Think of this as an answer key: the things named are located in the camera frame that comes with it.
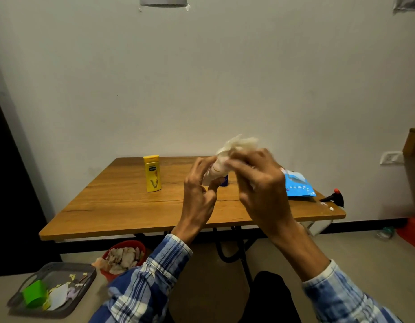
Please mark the person's left hand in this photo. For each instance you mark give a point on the person's left hand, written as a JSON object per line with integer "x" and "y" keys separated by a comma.
{"x": 194, "y": 198}

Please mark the person's right hand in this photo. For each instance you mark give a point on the person's right hand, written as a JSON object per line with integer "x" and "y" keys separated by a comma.
{"x": 264, "y": 195}

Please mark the person's left thumb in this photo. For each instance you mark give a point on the person's left thumb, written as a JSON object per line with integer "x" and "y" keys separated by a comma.
{"x": 216, "y": 187}

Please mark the person's right fingers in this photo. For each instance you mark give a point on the person's right fingers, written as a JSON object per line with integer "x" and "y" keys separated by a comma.
{"x": 243, "y": 164}

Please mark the white wipe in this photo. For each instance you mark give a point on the white wipe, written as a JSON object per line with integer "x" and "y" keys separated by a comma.
{"x": 227, "y": 154}

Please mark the person's right forearm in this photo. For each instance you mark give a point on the person's right forearm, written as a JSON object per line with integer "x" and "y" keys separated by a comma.
{"x": 315, "y": 269}

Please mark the person's left forearm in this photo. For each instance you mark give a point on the person's left forearm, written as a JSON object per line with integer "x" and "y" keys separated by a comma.
{"x": 150, "y": 282}

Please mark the small blue jar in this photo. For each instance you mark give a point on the small blue jar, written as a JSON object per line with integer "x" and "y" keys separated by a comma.
{"x": 225, "y": 180}

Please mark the blue wipes packet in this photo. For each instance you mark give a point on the blue wipes packet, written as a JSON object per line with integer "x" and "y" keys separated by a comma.
{"x": 300, "y": 186}

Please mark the yellow lotion bottle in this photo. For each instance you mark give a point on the yellow lotion bottle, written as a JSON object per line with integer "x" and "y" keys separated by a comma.
{"x": 153, "y": 174}

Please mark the black spray bottle red tip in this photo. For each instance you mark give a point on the black spray bottle red tip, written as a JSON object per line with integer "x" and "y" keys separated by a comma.
{"x": 335, "y": 197}

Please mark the red waste bin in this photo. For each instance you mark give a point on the red waste bin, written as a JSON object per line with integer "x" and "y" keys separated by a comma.
{"x": 140, "y": 247}

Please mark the pile of used wipes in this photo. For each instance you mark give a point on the pile of used wipes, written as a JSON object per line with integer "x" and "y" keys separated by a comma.
{"x": 121, "y": 259}

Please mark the person's black trousers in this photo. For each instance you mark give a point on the person's black trousers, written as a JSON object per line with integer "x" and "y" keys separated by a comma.
{"x": 271, "y": 299}

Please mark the clear plastic bottle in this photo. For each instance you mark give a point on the clear plastic bottle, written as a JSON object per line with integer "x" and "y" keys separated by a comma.
{"x": 385, "y": 233}

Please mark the grey plastic tray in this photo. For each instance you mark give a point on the grey plastic tray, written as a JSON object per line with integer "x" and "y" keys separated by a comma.
{"x": 82, "y": 282}

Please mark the wooden cabinet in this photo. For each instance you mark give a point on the wooden cabinet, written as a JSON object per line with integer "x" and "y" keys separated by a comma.
{"x": 414, "y": 164}

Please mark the red box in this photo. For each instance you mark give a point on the red box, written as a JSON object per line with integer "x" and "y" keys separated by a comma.
{"x": 412, "y": 233}

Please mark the white paper scrap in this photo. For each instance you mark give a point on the white paper scrap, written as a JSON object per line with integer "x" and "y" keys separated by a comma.
{"x": 58, "y": 296}

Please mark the dark door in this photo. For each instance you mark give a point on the dark door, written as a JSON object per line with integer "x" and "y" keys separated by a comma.
{"x": 15, "y": 198}

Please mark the green plastic cup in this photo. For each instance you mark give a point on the green plastic cup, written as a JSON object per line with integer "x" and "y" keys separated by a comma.
{"x": 35, "y": 294}

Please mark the wooden table with black frame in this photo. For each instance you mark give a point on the wooden table with black frame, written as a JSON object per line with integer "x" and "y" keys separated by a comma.
{"x": 126, "y": 201}

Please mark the white wall socket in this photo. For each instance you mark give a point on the white wall socket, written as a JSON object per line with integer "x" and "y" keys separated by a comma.
{"x": 392, "y": 158}

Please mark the torn paper on wall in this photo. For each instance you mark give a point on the torn paper on wall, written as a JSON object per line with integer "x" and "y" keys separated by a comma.
{"x": 407, "y": 3}

